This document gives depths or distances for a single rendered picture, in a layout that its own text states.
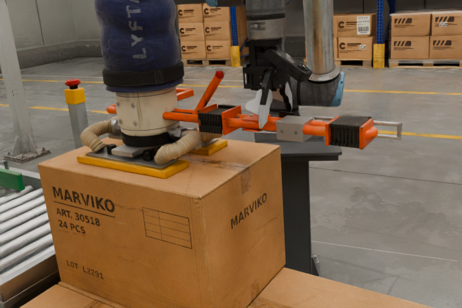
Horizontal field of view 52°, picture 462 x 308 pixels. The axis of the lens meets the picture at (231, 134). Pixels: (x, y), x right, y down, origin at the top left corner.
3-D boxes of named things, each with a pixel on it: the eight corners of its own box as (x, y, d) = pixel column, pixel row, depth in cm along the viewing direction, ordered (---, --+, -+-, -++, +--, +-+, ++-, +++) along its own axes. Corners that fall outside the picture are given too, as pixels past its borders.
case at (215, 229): (60, 281, 152) (36, 163, 141) (145, 227, 184) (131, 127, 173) (215, 342, 121) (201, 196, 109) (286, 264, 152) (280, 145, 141)
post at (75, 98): (95, 273, 256) (63, 89, 228) (104, 267, 262) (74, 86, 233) (104, 276, 253) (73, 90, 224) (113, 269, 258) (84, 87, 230)
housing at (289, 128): (275, 139, 113) (274, 122, 112) (288, 132, 119) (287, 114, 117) (302, 143, 109) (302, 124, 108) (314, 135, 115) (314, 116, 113)
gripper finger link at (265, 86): (264, 109, 113) (273, 76, 115) (271, 110, 112) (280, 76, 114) (255, 102, 109) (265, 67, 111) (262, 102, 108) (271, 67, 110)
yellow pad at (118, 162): (76, 162, 140) (73, 146, 138) (102, 152, 148) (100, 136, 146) (166, 179, 121) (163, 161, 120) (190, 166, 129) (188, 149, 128)
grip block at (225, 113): (196, 133, 124) (194, 111, 122) (218, 123, 132) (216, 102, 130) (223, 136, 119) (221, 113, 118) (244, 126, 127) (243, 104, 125)
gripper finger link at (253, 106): (243, 127, 114) (253, 91, 116) (265, 129, 111) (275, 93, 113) (237, 122, 111) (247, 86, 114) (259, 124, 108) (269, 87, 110)
